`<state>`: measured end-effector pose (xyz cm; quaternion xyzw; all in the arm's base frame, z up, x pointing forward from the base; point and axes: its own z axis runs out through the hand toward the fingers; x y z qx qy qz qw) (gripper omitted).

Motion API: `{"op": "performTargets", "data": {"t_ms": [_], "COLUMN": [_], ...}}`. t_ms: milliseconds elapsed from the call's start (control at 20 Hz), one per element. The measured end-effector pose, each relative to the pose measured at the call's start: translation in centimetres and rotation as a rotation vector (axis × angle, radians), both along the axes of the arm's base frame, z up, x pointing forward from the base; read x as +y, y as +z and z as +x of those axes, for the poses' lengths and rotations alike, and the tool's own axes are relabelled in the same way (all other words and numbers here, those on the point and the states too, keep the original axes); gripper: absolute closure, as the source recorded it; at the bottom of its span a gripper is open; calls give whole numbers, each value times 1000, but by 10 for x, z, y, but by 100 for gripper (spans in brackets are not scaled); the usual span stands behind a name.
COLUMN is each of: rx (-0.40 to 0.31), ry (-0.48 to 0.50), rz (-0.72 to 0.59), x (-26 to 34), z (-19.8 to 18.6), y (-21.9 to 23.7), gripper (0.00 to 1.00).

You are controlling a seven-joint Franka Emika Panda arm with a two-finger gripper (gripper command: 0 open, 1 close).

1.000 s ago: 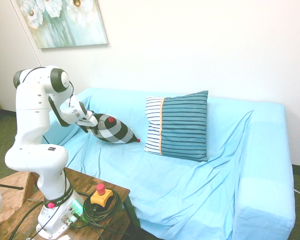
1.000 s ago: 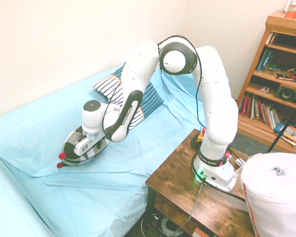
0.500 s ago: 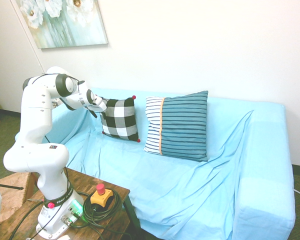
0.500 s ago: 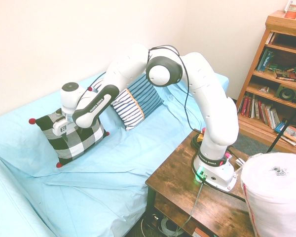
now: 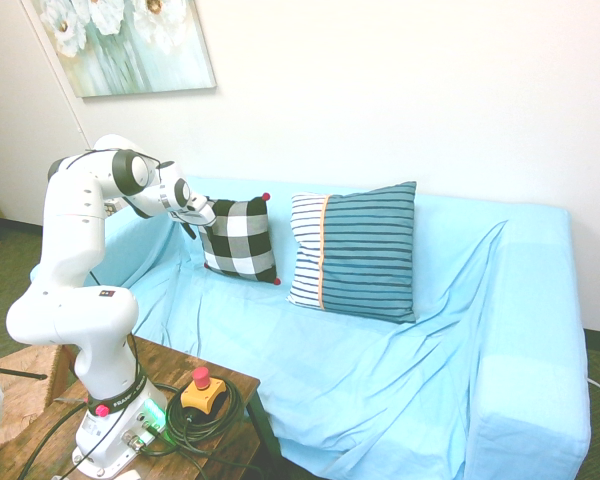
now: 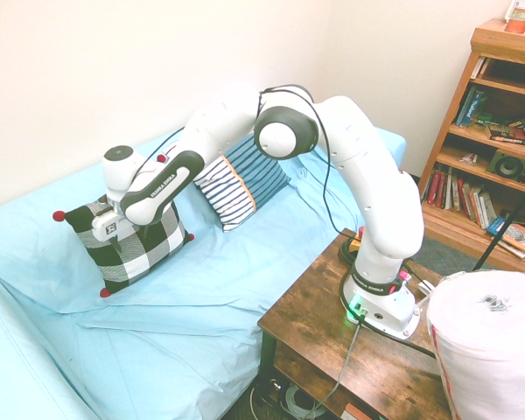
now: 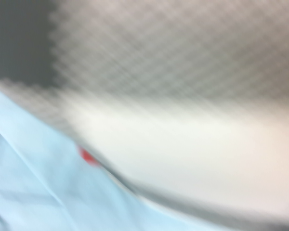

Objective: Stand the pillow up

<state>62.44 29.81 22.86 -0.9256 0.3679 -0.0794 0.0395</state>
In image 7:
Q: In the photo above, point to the light blue bed sheet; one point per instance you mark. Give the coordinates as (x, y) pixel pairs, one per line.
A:
(50, 187)

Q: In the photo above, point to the black white checkered pillow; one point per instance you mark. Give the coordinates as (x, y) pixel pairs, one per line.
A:
(171, 108)

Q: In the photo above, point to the small red object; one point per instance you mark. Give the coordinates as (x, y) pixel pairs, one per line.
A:
(86, 156)

